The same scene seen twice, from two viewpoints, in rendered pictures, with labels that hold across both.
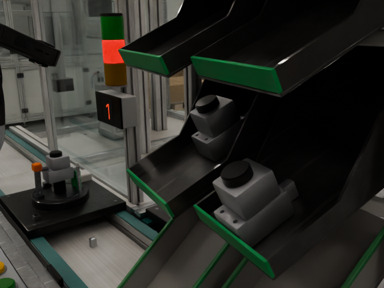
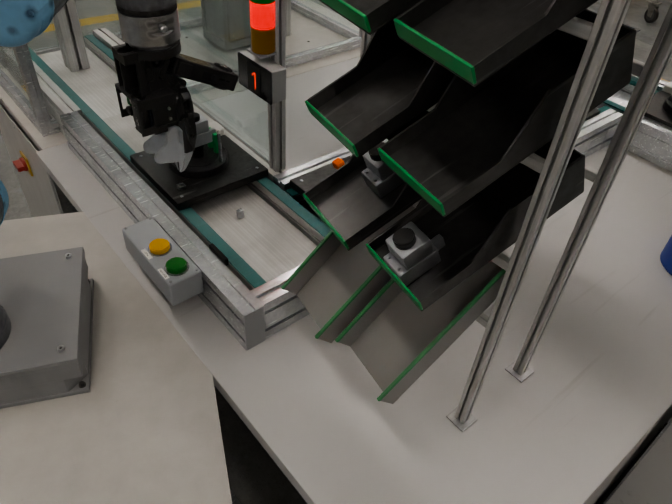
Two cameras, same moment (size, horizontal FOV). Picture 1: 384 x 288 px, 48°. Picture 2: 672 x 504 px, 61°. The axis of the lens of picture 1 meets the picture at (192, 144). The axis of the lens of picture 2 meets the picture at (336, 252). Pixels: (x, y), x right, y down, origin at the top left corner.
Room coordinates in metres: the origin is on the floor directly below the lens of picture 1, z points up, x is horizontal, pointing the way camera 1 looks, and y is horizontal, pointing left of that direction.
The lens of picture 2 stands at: (-0.19, 0.10, 1.75)
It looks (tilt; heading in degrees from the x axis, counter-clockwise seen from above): 42 degrees down; 354
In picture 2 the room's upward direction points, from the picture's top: 5 degrees clockwise
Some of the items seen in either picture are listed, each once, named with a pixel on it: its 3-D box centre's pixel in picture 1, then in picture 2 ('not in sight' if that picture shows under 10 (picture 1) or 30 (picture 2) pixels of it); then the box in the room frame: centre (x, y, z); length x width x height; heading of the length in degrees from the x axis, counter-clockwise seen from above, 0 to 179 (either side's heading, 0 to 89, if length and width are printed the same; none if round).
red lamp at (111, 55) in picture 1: (114, 51); (262, 13); (0.98, 0.17, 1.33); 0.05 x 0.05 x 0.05
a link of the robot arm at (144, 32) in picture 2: not in sight; (151, 26); (0.58, 0.29, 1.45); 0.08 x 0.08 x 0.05
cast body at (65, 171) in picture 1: (60, 164); (198, 127); (1.00, 0.33, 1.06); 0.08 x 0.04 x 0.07; 129
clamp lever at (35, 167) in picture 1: (41, 178); not in sight; (0.97, 0.37, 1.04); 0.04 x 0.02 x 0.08; 127
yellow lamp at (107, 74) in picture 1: (115, 73); (263, 38); (0.98, 0.17, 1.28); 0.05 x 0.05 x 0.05
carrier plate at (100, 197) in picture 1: (61, 202); (199, 165); (1.00, 0.33, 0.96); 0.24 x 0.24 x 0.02; 37
